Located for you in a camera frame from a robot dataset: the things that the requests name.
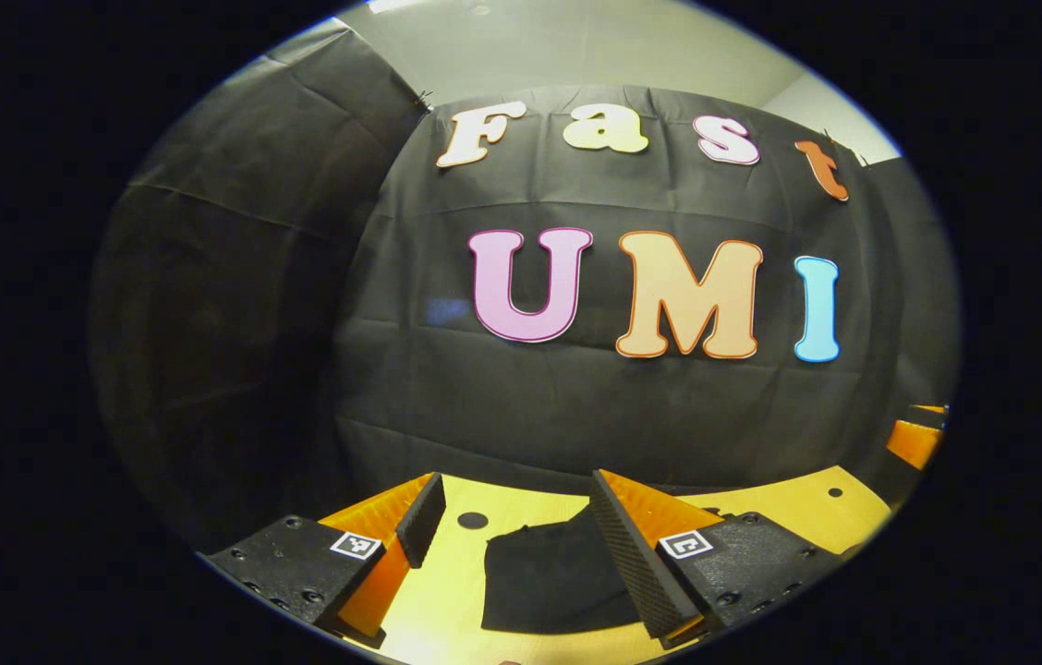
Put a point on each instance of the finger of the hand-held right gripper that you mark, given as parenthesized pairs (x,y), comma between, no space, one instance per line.
(935,413)
(914,445)

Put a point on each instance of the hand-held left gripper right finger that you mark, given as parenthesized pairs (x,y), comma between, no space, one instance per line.
(636,563)

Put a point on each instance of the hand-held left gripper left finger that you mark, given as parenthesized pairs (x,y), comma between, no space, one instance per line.
(424,522)

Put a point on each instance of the black buttoned shirt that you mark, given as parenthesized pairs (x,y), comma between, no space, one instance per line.
(549,577)

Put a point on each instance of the black backdrop cloth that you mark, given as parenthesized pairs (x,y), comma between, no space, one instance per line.
(484,406)

